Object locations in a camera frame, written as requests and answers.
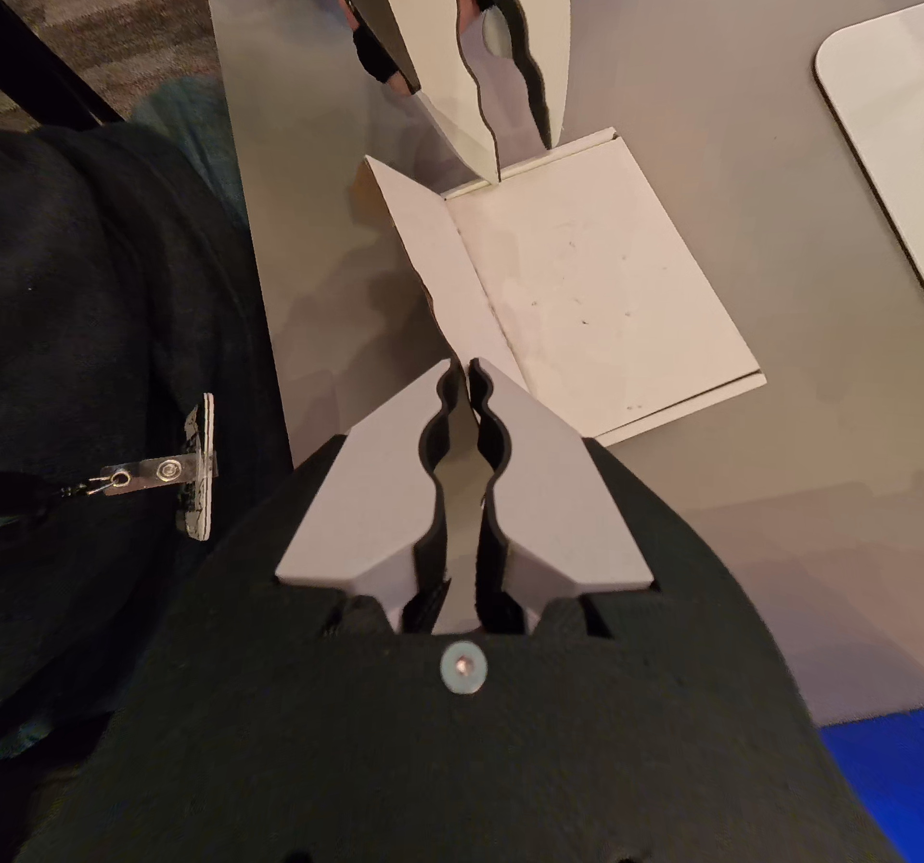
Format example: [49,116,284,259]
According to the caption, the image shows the blue plastic bin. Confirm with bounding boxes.
[818,713,924,863]

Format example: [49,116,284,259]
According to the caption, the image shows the white rounded board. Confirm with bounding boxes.
[814,2,924,288]

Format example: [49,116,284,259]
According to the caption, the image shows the ID badge with clip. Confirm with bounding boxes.
[87,392,219,542]

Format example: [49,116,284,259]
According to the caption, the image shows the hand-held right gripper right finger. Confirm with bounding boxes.
[468,356,656,636]

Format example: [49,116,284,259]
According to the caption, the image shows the person's black sweater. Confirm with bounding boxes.
[0,123,293,763]

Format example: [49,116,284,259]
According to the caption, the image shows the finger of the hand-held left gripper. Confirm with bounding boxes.
[471,0,576,151]
[374,0,503,187]

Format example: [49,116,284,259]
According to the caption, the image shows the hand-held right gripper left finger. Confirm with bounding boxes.
[273,356,466,634]

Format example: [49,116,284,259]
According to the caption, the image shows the black metal bar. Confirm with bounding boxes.
[0,0,125,131]

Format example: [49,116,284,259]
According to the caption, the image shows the person's teal pants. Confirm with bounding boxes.
[126,76,254,229]

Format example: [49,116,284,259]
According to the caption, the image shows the white cardboard box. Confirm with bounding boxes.
[356,125,768,447]

